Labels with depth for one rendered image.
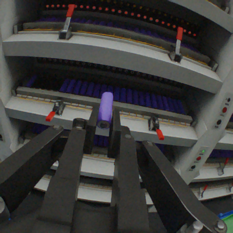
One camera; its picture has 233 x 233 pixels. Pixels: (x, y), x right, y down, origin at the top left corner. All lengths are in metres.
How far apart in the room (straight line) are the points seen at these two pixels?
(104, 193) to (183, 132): 0.42
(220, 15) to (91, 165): 0.61
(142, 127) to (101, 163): 0.20
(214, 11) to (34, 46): 0.45
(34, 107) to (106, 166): 0.31
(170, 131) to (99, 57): 0.28
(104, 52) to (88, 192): 0.56
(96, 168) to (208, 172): 0.49
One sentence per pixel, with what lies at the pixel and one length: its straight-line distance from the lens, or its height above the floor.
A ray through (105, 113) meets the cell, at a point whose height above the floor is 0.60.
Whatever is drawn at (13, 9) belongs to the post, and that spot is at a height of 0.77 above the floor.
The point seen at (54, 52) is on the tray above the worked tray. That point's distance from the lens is 0.37.
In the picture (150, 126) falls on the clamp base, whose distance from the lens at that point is 0.42.
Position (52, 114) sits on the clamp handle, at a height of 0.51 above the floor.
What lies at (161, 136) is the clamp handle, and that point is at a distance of 0.36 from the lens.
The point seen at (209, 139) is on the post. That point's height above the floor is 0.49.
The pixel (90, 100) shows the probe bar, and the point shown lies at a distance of 0.42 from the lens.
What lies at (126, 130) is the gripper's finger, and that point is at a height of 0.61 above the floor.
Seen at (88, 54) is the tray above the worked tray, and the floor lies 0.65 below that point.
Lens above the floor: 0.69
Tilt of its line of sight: 27 degrees down
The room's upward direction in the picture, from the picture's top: 13 degrees clockwise
